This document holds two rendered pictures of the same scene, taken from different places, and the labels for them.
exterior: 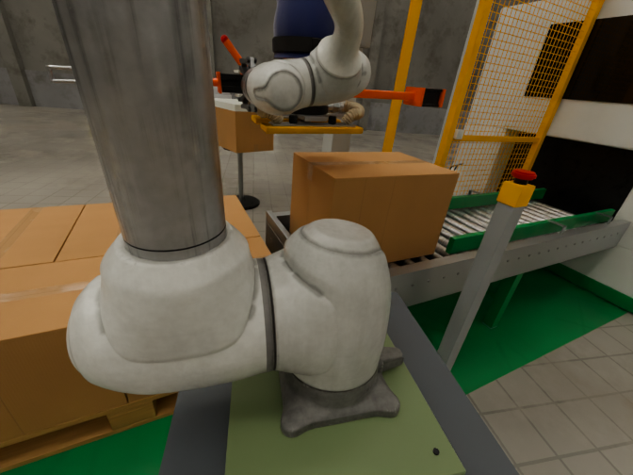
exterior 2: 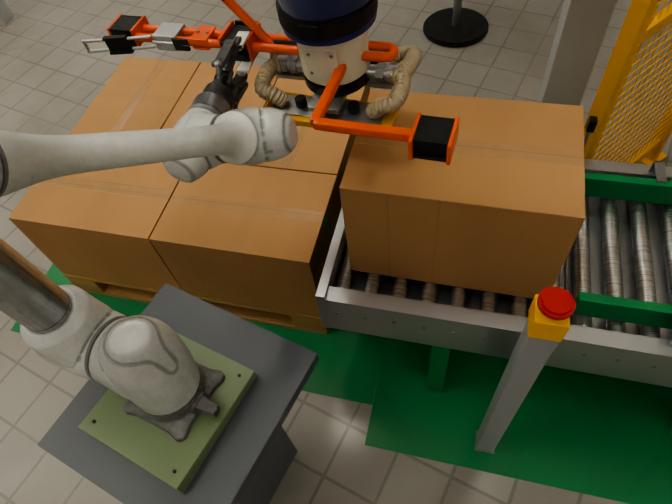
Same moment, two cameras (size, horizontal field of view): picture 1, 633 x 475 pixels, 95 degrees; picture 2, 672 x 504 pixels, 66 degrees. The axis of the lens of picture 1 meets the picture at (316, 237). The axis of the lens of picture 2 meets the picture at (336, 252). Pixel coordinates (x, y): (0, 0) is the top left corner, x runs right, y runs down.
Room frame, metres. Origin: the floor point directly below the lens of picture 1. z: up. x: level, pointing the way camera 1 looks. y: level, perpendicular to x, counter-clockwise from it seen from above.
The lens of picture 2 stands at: (0.35, -0.71, 1.96)
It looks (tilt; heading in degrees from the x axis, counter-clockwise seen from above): 55 degrees down; 50
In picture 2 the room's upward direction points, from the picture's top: 10 degrees counter-clockwise
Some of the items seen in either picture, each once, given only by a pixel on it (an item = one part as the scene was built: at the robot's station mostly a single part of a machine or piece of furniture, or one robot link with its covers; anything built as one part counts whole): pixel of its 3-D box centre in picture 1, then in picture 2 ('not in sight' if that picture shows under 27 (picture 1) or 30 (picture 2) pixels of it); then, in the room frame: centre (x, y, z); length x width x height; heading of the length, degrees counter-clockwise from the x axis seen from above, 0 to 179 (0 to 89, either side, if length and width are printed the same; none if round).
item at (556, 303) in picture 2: (522, 177); (554, 305); (0.94, -0.64, 1.02); 0.07 x 0.07 x 0.04
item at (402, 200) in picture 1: (366, 204); (458, 194); (1.28, -0.22, 0.75); 0.60 x 0.40 x 0.40; 117
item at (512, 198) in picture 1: (468, 303); (509, 394); (0.94, -0.64, 0.50); 0.07 x 0.07 x 1.00; 28
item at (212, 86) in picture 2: not in sight; (221, 92); (0.87, 0.21, 1.20); 0.09 x 0.07 x 0.08; 28
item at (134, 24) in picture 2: not in sight; (129, 30); (0.91, 0.65, 1.19); 0.08 x 0.07 x 0.05; 113
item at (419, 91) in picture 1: (423, 96); (433, 138); (1.01, -0.29, 1.22); 0.09 x 0.08 x 0.05; 23
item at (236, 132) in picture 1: (238, 123); not in sight; (2.97, 0.86, 0.82); 0.60 x 0.40 x 0.40; 45
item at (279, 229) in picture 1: (291, 246); (346, 212); (1.12, 0.11, 0.58); 0.70 x 0.03 x 0.06; 28
